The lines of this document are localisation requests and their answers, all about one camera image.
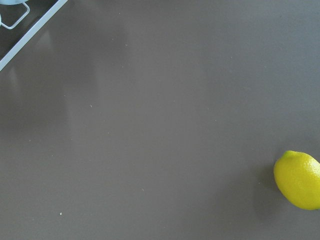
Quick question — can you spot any yellow lemon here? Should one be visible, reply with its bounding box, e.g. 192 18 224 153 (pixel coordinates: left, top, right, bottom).
273 150 320 210

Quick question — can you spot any light blue cup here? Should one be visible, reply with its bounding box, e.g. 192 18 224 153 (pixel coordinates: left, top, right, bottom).
0 0 28 6

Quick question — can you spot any white wire cup rack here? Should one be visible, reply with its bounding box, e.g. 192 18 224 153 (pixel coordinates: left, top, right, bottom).
0 0 68 70

